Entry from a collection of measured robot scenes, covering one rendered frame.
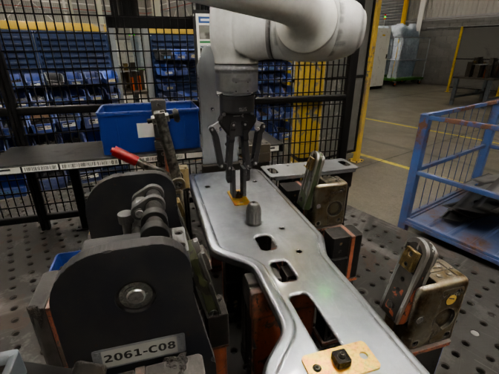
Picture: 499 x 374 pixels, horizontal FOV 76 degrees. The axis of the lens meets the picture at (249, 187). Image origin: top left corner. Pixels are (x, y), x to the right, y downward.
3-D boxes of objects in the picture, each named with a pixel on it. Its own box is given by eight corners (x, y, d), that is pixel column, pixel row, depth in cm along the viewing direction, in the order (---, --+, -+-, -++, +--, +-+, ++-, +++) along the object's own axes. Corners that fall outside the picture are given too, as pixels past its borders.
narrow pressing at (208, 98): (238, 162, 103) (237, 45, 89) (203, 165, 100) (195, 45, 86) (238, 161, 103) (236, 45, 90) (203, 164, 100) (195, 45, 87)
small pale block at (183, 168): (197, 288, 92) (188, 168, 78) (186, 290, 91) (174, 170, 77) (196, 280, 95) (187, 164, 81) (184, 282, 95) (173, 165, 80)
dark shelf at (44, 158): (284, 151, 113) (284, 143, 112) (-17, 178, 90) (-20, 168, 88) (263, 136, 132) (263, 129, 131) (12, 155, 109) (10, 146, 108)
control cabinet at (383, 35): (340, 93, 1064) (349, 9, 968) (327, 91, 1104) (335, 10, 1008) (382, 88, 1193) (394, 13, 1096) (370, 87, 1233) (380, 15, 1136)
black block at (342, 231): (358, 343, 75) (378, 237, 64) (316, 355, 72) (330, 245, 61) (340, 318, 82) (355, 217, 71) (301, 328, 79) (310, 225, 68)
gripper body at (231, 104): (220, 96, 64) (222, 141, 67) (261, 94, 66) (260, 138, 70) (214, 91, 71) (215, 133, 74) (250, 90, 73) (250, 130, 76)
